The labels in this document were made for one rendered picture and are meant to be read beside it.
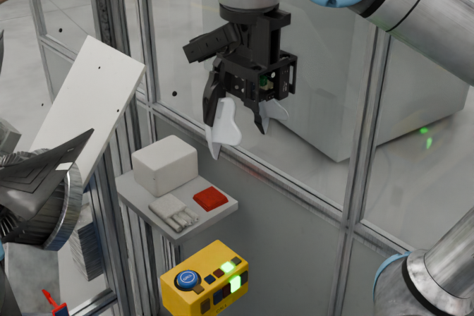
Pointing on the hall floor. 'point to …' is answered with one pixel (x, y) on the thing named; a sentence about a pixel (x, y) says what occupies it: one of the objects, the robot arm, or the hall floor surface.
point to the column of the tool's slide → (128, 142)
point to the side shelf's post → (175, 254)
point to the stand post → (111, 235)
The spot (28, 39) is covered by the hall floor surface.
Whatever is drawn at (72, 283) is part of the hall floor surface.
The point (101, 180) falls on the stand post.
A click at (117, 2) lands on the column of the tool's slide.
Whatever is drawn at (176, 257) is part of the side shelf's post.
